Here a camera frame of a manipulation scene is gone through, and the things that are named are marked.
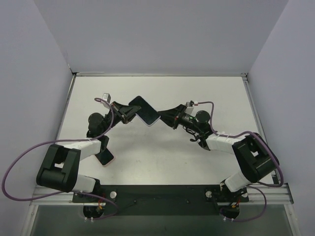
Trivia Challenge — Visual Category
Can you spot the teal phone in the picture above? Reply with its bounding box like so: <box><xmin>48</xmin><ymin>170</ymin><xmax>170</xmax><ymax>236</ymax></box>
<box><xmin>129</xmin><ymin>96</ymin><xmax>160</xmax><ymax>116</ymax></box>

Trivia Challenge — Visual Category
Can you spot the lavender phone case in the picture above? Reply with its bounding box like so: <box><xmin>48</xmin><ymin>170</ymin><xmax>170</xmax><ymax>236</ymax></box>
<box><xmin>136</xmin><ymin>114</ymin><xmax>160</xmax><ymax>127</ymax></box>

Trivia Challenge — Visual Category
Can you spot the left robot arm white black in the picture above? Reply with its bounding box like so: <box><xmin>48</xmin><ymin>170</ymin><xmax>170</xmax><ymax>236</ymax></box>
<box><xmin>36</xmin><ymin>102</ymin><xmax>141</xmax><ymax>203</ymax></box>

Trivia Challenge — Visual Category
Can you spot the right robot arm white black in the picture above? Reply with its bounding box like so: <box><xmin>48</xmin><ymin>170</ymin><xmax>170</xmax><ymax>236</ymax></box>
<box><xmin>171</xmin><ymin>104</ymin><xmax>279</xmax><ymax>193</ymax></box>

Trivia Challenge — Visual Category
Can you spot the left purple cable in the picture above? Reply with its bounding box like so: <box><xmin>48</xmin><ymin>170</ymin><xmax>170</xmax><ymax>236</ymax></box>
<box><xmin>1</xmin><ymin>97</ymin><xmax>119</xmax><ymax>221</ymax></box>

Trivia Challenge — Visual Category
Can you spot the purple cable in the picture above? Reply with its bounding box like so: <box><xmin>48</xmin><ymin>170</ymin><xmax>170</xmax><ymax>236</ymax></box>
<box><xmin>194</xmin><ymin>100</ymin><xmax>284</xmax><ymax>223</ymax></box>
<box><xmin>1</xmin><ymin>97</ymin><xmax>119</xmax><ymax>221</ymax></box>

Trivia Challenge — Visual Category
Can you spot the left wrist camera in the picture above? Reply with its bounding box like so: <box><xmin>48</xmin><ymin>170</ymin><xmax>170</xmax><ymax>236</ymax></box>
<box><xmin>102</xmin><ymin>93</ymin><xmax>111</xmax><ymax>108</ymax></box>

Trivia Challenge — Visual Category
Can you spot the aluminium table frame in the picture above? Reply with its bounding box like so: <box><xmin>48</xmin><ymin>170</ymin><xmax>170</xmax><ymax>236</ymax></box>
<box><xmin>22</xmin><ymin>72</ymin><xmax>298</xmax><ymax>236</ymax></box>

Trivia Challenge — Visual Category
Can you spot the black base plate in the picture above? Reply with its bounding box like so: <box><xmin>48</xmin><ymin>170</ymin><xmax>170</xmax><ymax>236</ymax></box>
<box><xmin>72</xmin><ymin>184</ymin><xmax>249</xmax><ymax>216</ymax></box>

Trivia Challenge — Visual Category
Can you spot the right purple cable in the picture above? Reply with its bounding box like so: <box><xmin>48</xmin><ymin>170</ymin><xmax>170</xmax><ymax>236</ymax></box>
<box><xmin>194</xmin><ymin>100</ymin><xmax>284</xmax><ymax>223</ymax></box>

